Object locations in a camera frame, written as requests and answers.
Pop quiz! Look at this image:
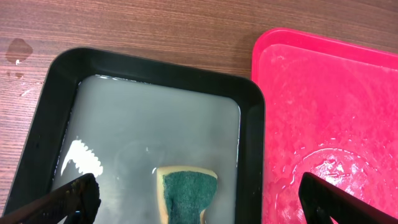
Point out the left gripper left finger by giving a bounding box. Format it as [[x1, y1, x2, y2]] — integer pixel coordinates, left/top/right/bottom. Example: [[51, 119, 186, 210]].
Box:
[[1, 173, 101, 224]]

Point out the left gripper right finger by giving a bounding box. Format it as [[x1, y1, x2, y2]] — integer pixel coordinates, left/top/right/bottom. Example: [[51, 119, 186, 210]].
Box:
[[298, 172, 397, 224]]

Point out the black tray with water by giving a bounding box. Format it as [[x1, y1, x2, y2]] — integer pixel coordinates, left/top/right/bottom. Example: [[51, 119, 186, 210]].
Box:
[[3, 48, 265, 223]]

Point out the red plastic tray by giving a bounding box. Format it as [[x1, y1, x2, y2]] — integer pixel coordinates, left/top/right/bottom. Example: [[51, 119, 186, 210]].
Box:
[[251, 28, 397, 223]]

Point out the green yellow sponge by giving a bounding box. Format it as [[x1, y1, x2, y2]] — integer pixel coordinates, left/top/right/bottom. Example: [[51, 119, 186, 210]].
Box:
[[156, 166, 218, 224]]

